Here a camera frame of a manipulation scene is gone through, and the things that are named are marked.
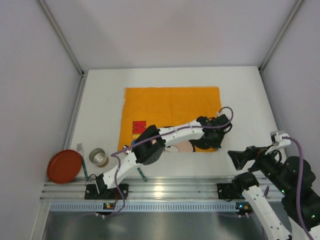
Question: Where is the orange cartoon mouse placemat cloth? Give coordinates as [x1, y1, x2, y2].
[117, 86, 222, 150]

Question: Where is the spoon with green handle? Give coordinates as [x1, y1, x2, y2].
[122, 145, 148, 183]

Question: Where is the silver metal cup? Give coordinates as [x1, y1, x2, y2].
[89, 148, 109, 168]

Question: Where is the fork with green handle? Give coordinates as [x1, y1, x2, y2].
[76, 143, 89, 181]

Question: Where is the red round plate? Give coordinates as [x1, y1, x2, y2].
[46, 149, 82, 184]

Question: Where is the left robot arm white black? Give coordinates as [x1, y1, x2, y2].
[95, 114, 232, 195]

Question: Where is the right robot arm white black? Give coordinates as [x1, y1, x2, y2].
[227, 146, 320, 240]

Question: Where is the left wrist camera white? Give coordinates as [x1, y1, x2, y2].
[216, 112, 225, 117]

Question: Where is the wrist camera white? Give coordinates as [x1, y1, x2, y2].
[216, 112, 225, 117]
[266, 130, 291, 154]

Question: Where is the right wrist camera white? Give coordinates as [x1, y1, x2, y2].
[266, 130, 291, 154]

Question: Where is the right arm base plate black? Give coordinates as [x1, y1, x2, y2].
[216, 183, 244, 202]

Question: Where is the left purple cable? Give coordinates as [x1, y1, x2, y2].
[109, 106, 235, 218]

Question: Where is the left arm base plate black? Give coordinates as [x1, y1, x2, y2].
[84, 184, 129, 200]

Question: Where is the right aluminium frame post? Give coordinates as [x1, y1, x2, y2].
[258, 0, 307, 73]

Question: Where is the aluminium frame post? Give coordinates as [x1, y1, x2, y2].
[37, 0, 86, 76]
[258, 0, 307, 73]

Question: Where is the aluminium mounting rail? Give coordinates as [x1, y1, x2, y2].
[39, 176, 286, 201]

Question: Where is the perforated cable duct grey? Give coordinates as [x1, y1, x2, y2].
[50, 201, 252, 213]

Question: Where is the left aluminium frame post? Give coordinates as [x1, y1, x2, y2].
[37, 0, 86, 76]

